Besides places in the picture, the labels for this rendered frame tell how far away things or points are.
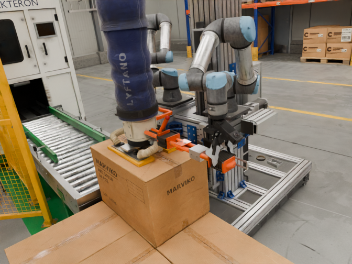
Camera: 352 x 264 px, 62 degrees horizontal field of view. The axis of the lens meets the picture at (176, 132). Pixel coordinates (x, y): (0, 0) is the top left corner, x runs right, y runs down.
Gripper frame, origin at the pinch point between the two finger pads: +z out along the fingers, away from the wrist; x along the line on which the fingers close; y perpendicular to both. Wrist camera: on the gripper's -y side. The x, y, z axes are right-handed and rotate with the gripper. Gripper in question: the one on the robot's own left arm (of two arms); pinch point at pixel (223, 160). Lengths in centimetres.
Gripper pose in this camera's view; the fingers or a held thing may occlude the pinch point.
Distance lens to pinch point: 120.8
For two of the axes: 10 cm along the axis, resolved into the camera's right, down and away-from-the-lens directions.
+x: -7.6, 3.2, -5.7
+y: -6.5, -2.3, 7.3
